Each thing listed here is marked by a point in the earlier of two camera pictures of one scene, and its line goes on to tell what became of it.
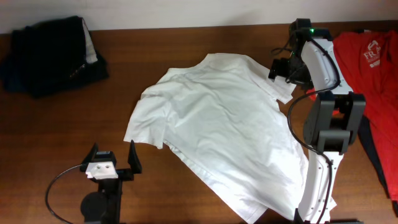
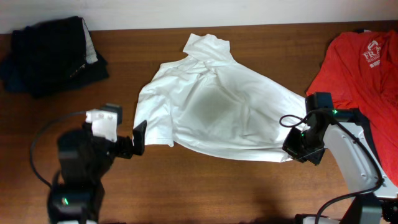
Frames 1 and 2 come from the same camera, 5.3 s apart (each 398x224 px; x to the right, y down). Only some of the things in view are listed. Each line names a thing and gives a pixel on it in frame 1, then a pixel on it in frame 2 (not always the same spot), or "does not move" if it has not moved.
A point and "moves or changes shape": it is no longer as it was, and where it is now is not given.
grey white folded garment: x=91 y=55 does not move
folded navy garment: x=14 y=73 does not move
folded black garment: x=50 y=56 does not move
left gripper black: x=123 y=174 to x=125 y=147
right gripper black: x=280 y=66 to x=298 y=147
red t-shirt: x=369 y=61 does not move
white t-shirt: x=221 y=119 moves or changes shape
